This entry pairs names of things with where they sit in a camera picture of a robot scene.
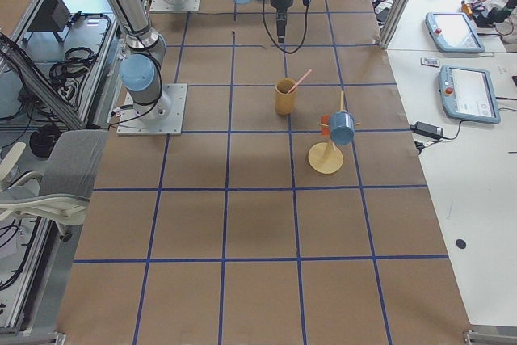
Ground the pink chopstick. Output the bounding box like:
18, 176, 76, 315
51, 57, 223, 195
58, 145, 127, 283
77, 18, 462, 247
287, 69, 313, 94

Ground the bamboo chopstick holder cup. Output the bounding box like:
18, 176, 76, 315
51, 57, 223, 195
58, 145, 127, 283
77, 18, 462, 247
274, 78, 296, 116

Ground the orange cup on stand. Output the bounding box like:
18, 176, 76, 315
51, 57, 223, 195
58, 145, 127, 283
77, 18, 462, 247
318, 115, 330, 137

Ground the blue cup on stand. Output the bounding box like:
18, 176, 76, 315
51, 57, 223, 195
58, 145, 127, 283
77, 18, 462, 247
329, 111, 355, 145

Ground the wooden cup tree stand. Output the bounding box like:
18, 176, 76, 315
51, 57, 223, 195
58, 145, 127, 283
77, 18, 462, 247
308, 90, 348, 175

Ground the upper teach pendant tablet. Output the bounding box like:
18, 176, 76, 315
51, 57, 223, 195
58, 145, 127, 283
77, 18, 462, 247
425, 12, 485, 53

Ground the teach pendant tablet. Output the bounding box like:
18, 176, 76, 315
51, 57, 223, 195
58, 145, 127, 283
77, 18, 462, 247
425, 12, 485, 53
438, 65, 501, 124

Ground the black power adapter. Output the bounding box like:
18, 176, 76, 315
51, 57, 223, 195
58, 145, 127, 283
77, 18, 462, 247
410, 121, 443, 141

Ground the lower teach pendant tablet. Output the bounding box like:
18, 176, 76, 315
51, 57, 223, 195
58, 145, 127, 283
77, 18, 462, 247
438, 65, 501, 124

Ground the grey office chair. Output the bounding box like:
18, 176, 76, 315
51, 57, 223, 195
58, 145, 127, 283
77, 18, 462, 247
1, 129, 108, 242

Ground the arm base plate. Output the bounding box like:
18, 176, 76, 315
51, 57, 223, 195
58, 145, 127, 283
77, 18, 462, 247
149, 0, 200, 13
116, 83, 188, 136

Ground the aluminium frame post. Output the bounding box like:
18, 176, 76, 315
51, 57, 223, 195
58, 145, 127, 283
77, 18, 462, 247
377, 0, 429, 50

